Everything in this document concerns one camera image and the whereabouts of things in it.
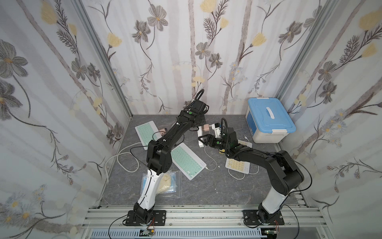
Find white power strip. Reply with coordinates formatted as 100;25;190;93
198;124;210;148

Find white charging cable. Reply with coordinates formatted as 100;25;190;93
203;135;260;181

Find green wireless keyboard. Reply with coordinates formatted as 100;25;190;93
135;121;162;150
171;143;207;180

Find yellow wireless keyboard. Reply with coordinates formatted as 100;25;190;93
225;158;250;174

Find blue lid storage box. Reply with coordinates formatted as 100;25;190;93
245;98;296;143

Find bagged blue masks and gloves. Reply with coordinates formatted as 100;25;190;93
156;170;182;198

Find white power strip cord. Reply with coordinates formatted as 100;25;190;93
102;142;150;180

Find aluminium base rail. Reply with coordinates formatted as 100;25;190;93
79;205;333;239

